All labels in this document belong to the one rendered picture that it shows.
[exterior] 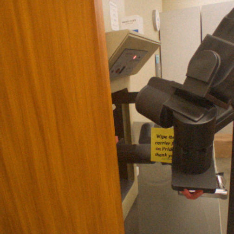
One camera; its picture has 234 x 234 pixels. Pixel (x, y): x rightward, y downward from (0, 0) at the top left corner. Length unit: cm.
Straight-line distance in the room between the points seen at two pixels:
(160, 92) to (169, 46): 322
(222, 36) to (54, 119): 31
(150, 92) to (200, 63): 10
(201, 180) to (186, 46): 323
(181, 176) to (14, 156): 37
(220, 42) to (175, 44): 324
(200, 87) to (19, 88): 34
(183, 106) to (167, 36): 328
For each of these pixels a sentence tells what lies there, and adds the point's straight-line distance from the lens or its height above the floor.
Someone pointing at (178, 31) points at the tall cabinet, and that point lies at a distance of 354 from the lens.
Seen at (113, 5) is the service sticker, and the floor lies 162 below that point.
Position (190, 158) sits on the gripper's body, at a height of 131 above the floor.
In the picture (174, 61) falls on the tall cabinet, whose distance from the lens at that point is 353.
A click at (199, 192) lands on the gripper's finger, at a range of 41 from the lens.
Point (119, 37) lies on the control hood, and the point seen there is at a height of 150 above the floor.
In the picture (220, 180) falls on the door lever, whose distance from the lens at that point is 48.
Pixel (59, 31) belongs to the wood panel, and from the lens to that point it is 39.
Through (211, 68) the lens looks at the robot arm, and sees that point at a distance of 27.
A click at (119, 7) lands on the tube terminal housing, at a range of 73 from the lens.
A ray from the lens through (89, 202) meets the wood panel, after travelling 46.
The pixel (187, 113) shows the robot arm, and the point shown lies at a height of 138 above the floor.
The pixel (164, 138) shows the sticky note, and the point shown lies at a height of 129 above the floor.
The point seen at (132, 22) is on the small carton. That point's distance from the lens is 60.
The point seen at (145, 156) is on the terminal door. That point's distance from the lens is 46.
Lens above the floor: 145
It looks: 14 degrees down
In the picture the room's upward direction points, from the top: 5 degrees counter-clockwise
